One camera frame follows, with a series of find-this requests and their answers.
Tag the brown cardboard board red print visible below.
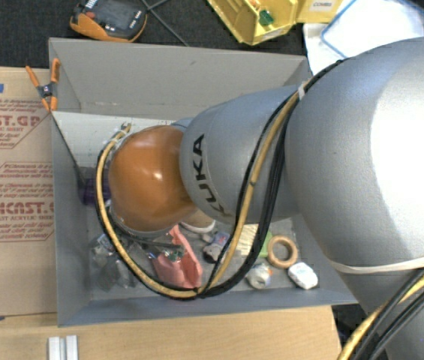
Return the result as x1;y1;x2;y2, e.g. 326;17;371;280
0;64;59;324

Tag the pale ribbed sponge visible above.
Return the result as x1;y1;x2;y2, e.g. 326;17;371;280
238;223;260;257

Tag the pink cloth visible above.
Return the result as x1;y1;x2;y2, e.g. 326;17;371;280
151;224;203;290

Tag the pale wooden ring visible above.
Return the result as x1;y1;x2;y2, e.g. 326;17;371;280
266;235;299;270

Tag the white oval box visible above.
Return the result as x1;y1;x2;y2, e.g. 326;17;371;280
287;261;319;290

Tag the clear plastic packet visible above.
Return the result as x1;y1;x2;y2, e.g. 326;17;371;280
90;233;139;293

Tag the grey metal bin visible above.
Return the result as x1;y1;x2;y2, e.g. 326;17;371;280
48;37;359;328

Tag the green flat block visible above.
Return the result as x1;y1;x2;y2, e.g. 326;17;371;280
258;230;273;259

